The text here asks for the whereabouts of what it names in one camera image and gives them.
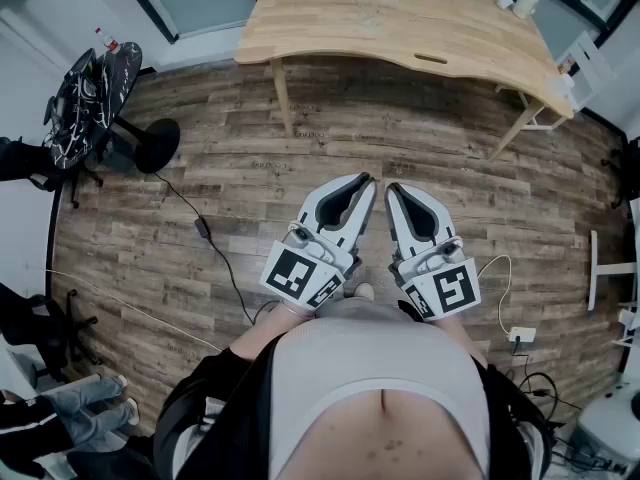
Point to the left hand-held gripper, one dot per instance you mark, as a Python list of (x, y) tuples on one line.
[(290, 273)]

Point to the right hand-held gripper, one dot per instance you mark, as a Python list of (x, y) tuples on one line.
[(450, 288)]

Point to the person's left forearm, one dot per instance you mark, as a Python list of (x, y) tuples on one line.
[(260, 333)]

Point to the person's right forearm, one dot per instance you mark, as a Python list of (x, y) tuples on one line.
[(465, 340)]

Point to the person's beige shoe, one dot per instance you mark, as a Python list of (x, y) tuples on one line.
[(361, 290)]

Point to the person's grey trousers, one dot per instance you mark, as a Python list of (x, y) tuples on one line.
[(365, 308)]

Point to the wooden desk leg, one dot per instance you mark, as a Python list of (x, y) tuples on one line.
[(515, 128), (284, 98)]

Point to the person's white crop top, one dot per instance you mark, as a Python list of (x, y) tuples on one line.
[(375, 348)]

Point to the white power strip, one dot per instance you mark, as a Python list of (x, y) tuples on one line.
[(521, 334)]

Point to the black office chair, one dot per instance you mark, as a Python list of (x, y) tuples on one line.
[(25, 163), (625, 178), (30, 328)]

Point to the white rack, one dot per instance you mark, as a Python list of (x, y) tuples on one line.
[(627, 318)]

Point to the white shelf unit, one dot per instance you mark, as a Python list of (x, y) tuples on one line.
[(590, 63)]

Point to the person's black jacket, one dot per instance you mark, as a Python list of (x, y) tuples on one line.
[(225, 418)]

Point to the small white box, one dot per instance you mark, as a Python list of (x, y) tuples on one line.
[(505, 0)]

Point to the black marbled round table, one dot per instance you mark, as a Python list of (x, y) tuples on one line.
[(115, 83)]

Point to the white round device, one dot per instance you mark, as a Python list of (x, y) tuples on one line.
[(610, 428)]

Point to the red-capped plastic bottle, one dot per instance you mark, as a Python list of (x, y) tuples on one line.
[(107, 40)]

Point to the black headset green accents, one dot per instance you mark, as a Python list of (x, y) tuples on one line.
[(82, 65)]

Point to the white metal frame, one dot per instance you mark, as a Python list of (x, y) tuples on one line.
[(595, 268)]

